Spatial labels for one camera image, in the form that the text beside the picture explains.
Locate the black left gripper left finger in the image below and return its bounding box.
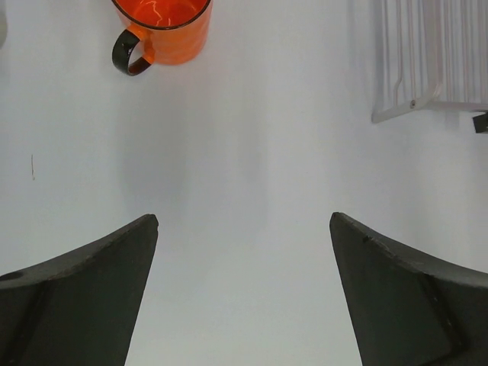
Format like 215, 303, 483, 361
1, 214, 158, 365

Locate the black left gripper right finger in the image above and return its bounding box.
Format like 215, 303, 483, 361
329, 212, 487, 365

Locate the orange mug black handle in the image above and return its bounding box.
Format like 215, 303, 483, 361
110, 0, 214, 78

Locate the clear acrylic dish rack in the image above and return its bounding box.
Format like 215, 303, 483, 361
372, 1, 487, 123

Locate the black binder clip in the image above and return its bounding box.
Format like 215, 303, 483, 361
472, 111, 488, 133

